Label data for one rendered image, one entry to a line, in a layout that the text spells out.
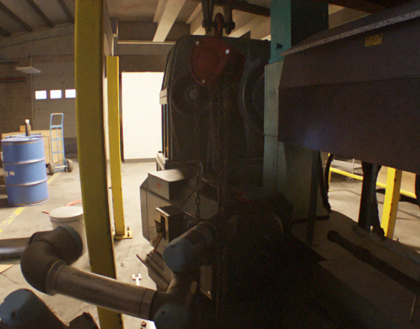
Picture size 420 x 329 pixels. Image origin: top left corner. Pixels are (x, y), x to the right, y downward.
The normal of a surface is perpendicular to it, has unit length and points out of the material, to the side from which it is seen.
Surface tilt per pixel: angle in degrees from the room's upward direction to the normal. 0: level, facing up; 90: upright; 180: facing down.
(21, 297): 25
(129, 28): 90
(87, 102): 90
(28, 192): 90
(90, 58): 90
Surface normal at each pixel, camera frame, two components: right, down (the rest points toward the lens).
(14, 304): -0.24, -0.83
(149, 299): 0.06, -0.72
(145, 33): 0.26, 0.17
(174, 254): -0.45, 0.17
